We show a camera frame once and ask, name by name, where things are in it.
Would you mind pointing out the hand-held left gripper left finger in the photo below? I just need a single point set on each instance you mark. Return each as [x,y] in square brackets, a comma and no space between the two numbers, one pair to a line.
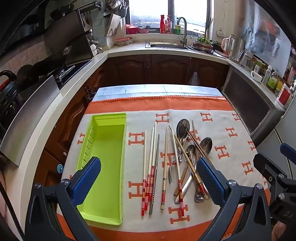
[89,176]

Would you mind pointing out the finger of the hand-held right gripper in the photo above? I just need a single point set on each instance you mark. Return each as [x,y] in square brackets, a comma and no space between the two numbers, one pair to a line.
[288,149]
[266,162]

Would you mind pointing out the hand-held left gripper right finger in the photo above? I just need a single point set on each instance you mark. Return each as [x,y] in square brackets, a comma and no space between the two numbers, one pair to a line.
[209,178]

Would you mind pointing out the green plastic utensil tray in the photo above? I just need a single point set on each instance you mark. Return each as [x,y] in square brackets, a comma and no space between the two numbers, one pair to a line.
[108,162]

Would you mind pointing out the slim rose gold utensil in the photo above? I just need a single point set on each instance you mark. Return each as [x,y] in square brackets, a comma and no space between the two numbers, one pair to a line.
[196,144]
[194,129]

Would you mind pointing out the metal fork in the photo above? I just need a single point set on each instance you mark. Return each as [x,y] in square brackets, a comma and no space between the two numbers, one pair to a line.
[170,173]

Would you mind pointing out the wooden red-tipped chopstick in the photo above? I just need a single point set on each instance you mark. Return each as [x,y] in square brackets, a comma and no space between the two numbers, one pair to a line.
[164,162]
[176,139]

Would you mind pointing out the metal chopstick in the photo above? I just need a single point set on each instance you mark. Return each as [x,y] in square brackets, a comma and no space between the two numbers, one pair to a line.
[156,162]

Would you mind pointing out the grey refrigerator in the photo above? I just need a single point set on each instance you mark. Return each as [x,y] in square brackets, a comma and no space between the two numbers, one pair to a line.
[272,139]

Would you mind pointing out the blue round cabinet knob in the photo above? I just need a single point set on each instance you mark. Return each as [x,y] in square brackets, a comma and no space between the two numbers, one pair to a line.
[60,168]

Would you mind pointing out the red and white box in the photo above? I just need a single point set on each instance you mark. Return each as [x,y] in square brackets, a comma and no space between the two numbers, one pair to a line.
[284,96]

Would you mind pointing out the brown wooden kitchen cabinet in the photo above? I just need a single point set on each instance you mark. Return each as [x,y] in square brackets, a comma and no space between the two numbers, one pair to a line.
[74,120]
[166,67]

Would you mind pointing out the grey built-in appliance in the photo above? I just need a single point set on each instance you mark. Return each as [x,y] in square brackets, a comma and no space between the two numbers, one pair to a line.
[249,104]

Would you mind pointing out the yellow bottle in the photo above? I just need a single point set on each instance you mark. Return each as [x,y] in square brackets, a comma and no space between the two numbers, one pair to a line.
[279,88]

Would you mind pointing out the green-labelled oil bottle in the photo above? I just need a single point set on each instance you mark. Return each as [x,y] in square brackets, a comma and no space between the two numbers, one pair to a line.
[272,81]

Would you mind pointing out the white plastic bottle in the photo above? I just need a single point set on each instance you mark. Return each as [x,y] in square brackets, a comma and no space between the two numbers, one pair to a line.
[267,75]

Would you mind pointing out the orange and cream printed blanket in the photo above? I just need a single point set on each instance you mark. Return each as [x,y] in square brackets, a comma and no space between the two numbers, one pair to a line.
[143,120]

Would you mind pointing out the stainless steel splash panel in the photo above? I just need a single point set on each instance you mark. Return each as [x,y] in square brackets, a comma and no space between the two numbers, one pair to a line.
[34,120]

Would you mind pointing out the white bowl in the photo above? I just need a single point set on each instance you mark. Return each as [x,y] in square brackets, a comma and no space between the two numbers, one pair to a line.
[256,76]

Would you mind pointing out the glass pitcher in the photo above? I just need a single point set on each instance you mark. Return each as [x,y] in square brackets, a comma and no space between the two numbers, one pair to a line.
[246,61]

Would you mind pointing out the white plastic bag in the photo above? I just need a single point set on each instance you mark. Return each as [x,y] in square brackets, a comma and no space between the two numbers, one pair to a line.
[193,80]

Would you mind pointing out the gas stove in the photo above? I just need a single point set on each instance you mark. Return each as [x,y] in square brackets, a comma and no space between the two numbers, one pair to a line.
[64,74]

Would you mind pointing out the pale blue table cover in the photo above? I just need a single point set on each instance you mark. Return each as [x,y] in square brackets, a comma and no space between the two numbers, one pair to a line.
[150,90]

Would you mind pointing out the white and pink kettle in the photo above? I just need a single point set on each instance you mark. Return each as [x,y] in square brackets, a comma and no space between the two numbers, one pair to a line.
[231,46]

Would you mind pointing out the black wok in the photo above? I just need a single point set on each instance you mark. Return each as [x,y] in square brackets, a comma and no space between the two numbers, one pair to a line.
[27,75]

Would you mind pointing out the white ceramic cup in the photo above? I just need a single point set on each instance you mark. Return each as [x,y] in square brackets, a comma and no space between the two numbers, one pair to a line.
[94,49]

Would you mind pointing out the metal colander with greens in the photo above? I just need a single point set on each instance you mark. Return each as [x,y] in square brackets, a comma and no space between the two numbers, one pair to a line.
[202,46]

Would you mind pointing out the pink patterned bowl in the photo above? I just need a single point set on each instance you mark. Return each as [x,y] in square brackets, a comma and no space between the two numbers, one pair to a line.
[122,41]

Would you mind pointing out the steel sink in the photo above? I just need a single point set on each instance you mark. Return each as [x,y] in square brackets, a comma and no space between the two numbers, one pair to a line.
[166,45]

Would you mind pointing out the metal faucet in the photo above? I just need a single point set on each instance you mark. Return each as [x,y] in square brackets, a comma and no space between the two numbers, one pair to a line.
[184,34]

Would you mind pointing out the green dish soap bottle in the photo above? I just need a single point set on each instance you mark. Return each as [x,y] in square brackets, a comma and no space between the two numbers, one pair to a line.
[177,30]

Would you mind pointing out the wooden cutting board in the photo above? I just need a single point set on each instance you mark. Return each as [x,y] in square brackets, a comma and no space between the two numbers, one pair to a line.
[115,25]

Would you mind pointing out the red plastic basin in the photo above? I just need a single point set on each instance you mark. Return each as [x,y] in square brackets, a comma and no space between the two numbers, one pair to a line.
[132,29]

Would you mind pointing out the small pink bowl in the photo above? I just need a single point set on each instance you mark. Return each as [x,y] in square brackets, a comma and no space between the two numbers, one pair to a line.
[144,30]

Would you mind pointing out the kitchen window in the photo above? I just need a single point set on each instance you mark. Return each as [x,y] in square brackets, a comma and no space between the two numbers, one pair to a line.
[150,11]

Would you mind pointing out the clear plastic wall sheet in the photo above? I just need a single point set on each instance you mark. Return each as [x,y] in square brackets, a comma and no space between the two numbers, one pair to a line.
[266,34]

